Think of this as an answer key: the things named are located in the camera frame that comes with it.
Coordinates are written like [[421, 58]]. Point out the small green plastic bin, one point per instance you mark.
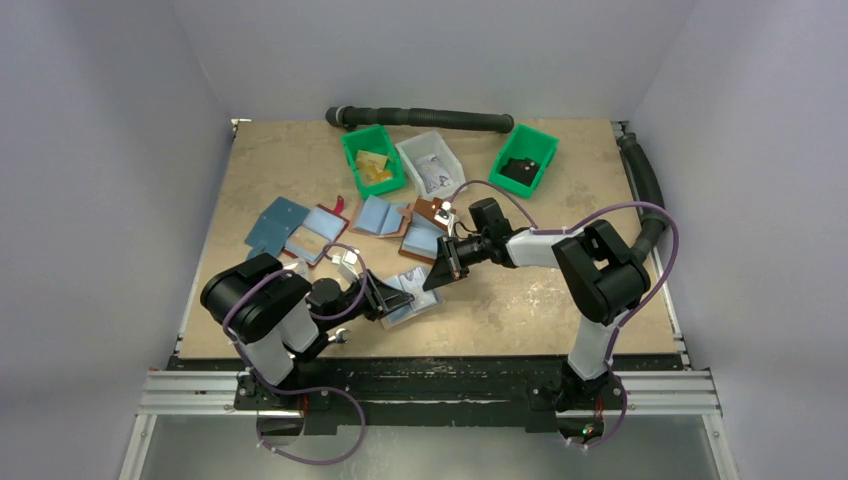
[[524, 142]]

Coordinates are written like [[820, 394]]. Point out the red open card holder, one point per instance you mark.
[[321, 227]]

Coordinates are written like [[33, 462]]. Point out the pink open card holder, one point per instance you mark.
[[379, 218]]

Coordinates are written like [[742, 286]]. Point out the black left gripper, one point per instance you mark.
[[388, 298]]

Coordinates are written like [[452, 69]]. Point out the brown open card holder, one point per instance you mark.
[[425, 225]]

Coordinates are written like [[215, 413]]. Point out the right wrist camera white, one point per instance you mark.
[[445, 212]]

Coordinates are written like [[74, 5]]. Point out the gold card upper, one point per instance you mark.
[[364, 158]]

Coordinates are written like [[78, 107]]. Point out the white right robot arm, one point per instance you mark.
[[605, 277]]

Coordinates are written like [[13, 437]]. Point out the silver wrench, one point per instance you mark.
[[341, 336]]

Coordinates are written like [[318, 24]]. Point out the white translucent plastic bin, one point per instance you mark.
[[430, 142]]

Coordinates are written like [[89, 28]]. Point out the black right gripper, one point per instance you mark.
[[452, 256]]

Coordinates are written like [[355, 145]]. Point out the blue card holder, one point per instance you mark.
[[274, 226]]

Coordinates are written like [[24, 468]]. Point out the cream card holder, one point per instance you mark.
[[406, 312]]

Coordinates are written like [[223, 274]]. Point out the aluminium frame rail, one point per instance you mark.
[[651, 399]]

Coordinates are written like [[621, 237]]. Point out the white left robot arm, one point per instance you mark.
[[277, 318]]

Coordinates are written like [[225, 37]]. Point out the large green plastic bin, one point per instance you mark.
[[374, 139]]

